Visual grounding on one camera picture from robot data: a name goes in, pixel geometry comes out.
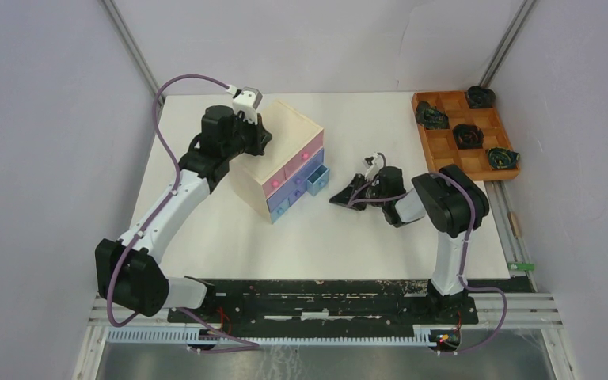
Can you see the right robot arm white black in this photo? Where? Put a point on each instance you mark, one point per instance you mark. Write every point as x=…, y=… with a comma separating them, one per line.
x=454, y=204

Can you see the cream drawer organizer cabinet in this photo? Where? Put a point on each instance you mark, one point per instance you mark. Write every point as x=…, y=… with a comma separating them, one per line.
x=291, y=131

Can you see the pink drawer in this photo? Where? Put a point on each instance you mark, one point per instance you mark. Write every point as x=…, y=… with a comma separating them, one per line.
x=274, y=182
x=304, y=155

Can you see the dark rolled cloth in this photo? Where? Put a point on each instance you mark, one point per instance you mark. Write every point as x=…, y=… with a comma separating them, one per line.
x=430, y=117
x=468, y=136
x=500, y=158
x=479, y=97

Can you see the dark rolled cloth left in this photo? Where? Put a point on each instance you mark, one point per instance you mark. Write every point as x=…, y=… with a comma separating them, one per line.
x=430, y=117

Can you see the rose gold lipstick tube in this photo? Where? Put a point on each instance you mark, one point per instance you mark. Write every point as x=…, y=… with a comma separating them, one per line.
x=514, y=224

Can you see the dark rolled cloth back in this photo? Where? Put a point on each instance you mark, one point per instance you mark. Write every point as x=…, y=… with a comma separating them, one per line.
x=479, y=97

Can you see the light blue drawer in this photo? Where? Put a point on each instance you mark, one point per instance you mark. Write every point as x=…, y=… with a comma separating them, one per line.
x=317, y=180
x=279, y=210

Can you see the purple wide drawer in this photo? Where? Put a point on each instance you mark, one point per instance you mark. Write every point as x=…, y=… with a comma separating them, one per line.
x=296, y=181

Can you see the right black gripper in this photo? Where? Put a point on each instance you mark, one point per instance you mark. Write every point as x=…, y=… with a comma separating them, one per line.
x=343, y=197

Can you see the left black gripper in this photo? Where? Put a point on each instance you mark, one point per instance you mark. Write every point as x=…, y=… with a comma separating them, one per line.
x=261, y=138

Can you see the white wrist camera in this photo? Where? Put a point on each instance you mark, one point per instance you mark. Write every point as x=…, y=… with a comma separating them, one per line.
x=374, y=164
x=245, y=102

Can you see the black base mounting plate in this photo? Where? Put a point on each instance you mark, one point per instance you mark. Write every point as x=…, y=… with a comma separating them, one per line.
x=419, y=309

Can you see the orange wooden compartment tray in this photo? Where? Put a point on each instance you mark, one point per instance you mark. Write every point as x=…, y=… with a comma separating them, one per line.
x=440, y=148

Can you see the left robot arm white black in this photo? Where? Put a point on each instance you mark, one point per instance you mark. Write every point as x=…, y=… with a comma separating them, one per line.
x=128, y=271

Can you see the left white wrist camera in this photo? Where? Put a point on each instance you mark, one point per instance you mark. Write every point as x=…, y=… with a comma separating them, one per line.
x=245, y=102

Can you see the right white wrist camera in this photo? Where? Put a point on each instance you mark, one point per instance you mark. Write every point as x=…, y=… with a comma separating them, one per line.
x=374, y=164

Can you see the green lipstick tube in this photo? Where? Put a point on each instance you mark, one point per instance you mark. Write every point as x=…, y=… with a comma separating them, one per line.
x=520, y=266

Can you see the dark rolled cloth front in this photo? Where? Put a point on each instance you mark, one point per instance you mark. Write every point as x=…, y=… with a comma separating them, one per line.
x=500, y=158

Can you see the dark rolled cloth middle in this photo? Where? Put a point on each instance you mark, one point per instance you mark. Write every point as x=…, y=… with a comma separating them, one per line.
x=468, y=136

